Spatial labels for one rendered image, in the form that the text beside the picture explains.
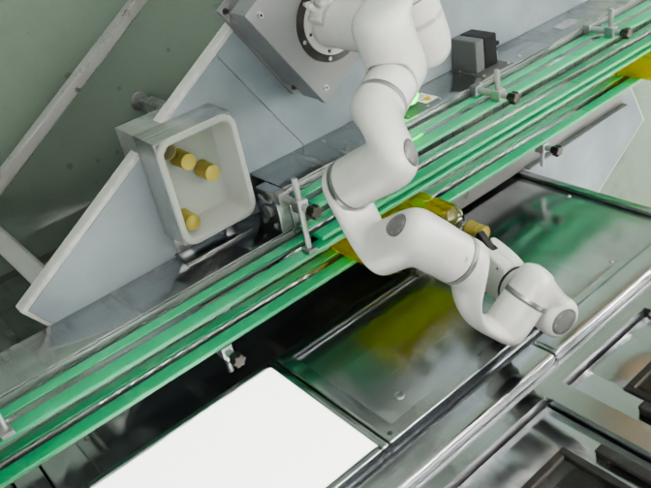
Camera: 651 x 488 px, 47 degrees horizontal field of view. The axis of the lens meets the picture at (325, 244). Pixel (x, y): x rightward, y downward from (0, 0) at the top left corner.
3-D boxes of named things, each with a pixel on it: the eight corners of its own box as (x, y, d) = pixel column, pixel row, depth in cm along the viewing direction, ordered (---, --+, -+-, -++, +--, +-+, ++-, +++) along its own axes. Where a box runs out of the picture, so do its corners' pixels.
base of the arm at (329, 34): (281, 21, 141) (328, 29, 129) (314, -36, 141) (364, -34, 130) (334, 66, 151) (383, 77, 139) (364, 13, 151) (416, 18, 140)
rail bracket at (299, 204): (283, 243, 155) (322, 263, 146) (265, 171, 146) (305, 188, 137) (294, 237, 157) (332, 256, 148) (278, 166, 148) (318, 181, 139)
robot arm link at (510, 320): (455, 225, 119) (539, 274, 130) (412, 290, 121) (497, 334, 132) (484, 245, 112) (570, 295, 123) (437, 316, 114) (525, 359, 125)
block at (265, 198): (262, 226, 159) (281, 236, 154) (251, 187, 154) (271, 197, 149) (274, 219, 161) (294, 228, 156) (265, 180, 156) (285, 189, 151)
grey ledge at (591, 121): (375, 235, 188) (408, 250, 180) (370, 205, 183) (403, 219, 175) (595, 99, 233) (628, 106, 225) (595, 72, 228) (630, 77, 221)
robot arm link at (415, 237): (480, 183, 119) (414, 212, 130) (382, 119, 108) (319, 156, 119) (473, 275, 111) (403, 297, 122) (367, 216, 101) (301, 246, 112)
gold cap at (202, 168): (191, 164, 148) (202, 168, 145) (205, 156, 150) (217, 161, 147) (196, 179, 150) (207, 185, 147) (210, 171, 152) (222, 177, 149)
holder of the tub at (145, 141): (172, 257, 155) (192, 269, 149) (132, 136, 140) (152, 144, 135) (239, 220, 163) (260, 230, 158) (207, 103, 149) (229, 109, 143)
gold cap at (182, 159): (167, 152, 144) (178, 157, 141) (182, 144, 146) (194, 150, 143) (171, 168, 146) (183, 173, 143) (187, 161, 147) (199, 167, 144)
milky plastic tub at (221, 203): (166, 236, 152) (188, 250, 146) (132, 136, 140) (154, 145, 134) (235, 199, 160) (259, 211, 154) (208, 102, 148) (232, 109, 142)
